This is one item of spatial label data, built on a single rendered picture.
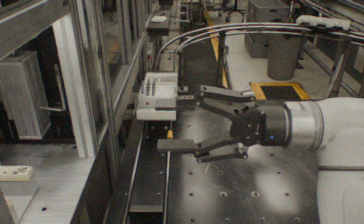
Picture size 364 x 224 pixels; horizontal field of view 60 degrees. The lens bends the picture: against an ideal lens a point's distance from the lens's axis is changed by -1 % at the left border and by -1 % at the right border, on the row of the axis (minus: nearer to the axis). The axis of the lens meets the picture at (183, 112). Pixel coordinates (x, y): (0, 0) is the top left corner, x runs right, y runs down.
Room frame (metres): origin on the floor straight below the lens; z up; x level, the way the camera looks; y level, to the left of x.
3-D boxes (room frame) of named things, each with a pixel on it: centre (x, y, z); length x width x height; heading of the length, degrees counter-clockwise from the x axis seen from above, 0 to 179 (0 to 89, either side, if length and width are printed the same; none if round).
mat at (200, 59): (5.17, -0.23, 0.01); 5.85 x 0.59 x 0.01; 0
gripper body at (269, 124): (0.49, -0.13, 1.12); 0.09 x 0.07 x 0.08; 90
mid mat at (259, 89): (2.70, -1.00, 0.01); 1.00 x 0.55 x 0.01; 0
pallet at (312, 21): (2.38, -1.05, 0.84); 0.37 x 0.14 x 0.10; 58
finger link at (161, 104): (0.49, 0.01, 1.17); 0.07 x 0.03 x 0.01; 90
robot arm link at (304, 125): (0.49, -0.21, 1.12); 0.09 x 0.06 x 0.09; 0
